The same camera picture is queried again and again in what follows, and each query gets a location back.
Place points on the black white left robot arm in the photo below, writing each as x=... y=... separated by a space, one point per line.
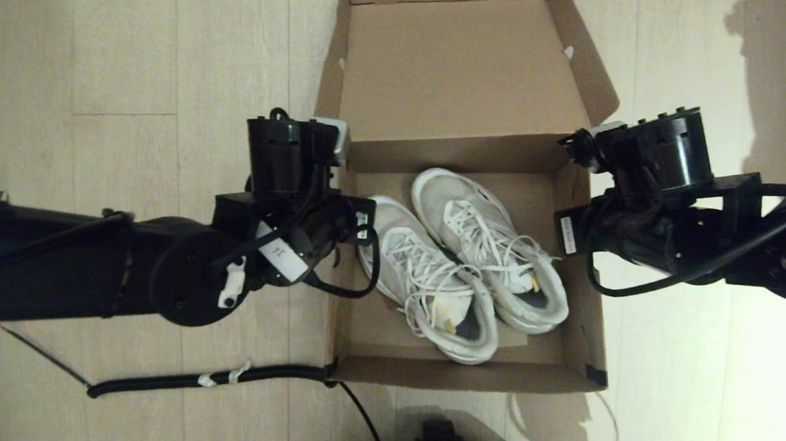
x=57 y=265

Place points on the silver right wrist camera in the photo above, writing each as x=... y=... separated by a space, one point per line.
x=582 y=148

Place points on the short white tape strip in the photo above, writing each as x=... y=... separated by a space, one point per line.
x=208 y=381

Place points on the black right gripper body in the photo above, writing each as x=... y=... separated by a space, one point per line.
x=672 y=152

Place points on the brown cardboard shoe box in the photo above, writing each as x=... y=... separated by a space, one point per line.
x=452 y=71

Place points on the white lace-up sneaker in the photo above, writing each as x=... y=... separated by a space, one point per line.
x=402 y=247
x=446 y=196

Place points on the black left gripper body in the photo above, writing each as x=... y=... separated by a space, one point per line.
x=284 y=152

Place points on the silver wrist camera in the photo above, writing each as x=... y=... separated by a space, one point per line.
x=582 y=148
x=335 y=141

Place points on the long white tape strip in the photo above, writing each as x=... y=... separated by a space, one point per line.
x=236 y=375

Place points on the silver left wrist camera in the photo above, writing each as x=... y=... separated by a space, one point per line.
x=335 y=141

